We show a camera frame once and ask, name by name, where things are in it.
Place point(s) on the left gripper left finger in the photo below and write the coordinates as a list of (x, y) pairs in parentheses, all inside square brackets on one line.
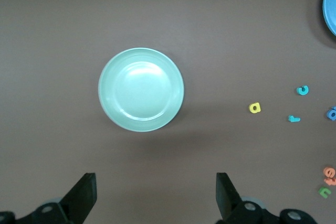
[(68, 211)]

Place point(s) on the light green plate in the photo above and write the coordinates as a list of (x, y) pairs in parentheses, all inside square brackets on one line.
[(141, 90)]

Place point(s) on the yellow foam letter a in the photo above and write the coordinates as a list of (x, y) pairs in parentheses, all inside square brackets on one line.
[(254, 108)]

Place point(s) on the green foam letter u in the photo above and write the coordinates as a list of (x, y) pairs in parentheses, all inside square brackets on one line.
[(325, 192)]

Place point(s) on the orange foam letter e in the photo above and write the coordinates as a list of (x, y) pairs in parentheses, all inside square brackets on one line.
[(329, 172)]

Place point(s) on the brown table cover sheet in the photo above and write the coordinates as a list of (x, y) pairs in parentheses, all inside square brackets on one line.
[(52, 51)]

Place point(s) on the teal foam letter c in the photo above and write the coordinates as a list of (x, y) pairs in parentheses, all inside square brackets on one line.
[(300, 90)]

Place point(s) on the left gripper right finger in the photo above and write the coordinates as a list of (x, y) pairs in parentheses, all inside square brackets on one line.
[(232, 208)]

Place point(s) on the blue plate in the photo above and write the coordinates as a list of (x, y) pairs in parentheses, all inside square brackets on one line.
[(331, 6)]

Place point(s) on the blue letter Q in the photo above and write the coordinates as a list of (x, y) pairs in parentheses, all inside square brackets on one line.
[(331, 113)]

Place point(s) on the orange foam letter t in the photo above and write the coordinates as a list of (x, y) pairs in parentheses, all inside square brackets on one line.
[(331, 181)]

